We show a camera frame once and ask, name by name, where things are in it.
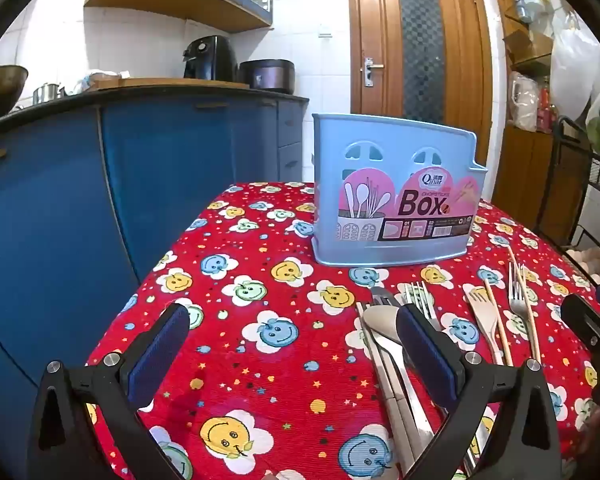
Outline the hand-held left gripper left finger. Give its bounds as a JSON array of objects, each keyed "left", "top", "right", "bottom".
[{"left": 27, "top": 302, "right": 191, "bottom": 480}]

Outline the wooden shelf unit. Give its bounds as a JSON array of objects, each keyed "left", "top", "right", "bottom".
[{"left": 489, "top": 0, "right": 588, "bottom": 241}]

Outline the steel pot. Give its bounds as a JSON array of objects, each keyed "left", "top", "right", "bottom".
[{"left": 32, "top": 82, "right": 66, "bottom": 106}]

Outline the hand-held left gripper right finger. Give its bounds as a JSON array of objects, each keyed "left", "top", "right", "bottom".
[{"left": 396, "top": 302, "right": 563, "bottom": 480}]

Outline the white plastic jug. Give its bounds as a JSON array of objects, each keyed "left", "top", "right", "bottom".
[{"left": 507, "top": 71, "right": 540, "bottom": 132}]

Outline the cardboard box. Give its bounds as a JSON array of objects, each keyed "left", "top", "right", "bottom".
[{"left": 502, "top": 27, "right": 553, "bottom": 61}]

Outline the metal door handle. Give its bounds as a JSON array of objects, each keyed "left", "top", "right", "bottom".
[{"left": 362, "top": 56, "right": 385, "bottom": 87}]

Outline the blue base cabinet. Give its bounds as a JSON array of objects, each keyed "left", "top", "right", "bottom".
[{"left": 0, "top": 92, "right": 311, "bottom": 461}]

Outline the metal spoon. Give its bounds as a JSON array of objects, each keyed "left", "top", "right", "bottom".
[{"left": 363, "top": 304, "right": 436, "bottom": 448}]

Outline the wooden fork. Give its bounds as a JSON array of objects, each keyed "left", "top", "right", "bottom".
[{"left": 466, "top": 286, "right": 506, "bottom": 367}]

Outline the metal table knife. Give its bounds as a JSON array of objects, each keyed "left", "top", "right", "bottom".
[
  {"left": 355, "top": 301, "right": 418, "bottom": 476},
  {"left": 370, "top": 286, "right": 433, "bottom": 461}
]

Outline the light blue utensil holder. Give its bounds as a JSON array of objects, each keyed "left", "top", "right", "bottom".
[{"left": 311, "top": 112, "right": 488, "bottom": 267}]

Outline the black metal rack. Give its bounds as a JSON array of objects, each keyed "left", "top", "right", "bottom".
[{"left": 535, "top": 116, "right": 600, "bottom": 281}]

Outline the dark rice cooker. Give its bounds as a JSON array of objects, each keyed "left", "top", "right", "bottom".
[{"left": 238, "top": 58, "right": 296, "bottom": 95}]

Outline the wooden chopstick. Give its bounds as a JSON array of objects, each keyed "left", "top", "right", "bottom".
[
  {"left": 507, "top": 246, "right": 541, "bottom": 362},
  {"left": 484, "top": 279, "right": 513, "bottom": 366}
]

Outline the red bottle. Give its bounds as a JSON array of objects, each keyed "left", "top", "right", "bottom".
[{"left": 536, "top": 87, "right": 556, "bottom": 133}]

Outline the wooden door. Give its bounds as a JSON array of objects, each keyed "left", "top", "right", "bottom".
[{"left": 346, "top": 0, "right": 495, "bottom": 201}]

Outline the black air fryer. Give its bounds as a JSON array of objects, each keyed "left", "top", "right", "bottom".
[{"left": 182, "top": 35, "right": 238, "bottom": 82}]

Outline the red flower print tablecloth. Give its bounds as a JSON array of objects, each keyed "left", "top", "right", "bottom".
[{"left": 85, "top": 181, "right": 600, "bottom": 480}]

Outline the large white plastic bag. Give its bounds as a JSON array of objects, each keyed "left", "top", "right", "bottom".
[{"left": 550, "top": 10, "right": 600, "bottom": 126}]

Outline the tray of eggs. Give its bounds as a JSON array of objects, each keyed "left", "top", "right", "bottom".
[{"left": 562, "top": 245, "right": 600, "bottom": 286}]

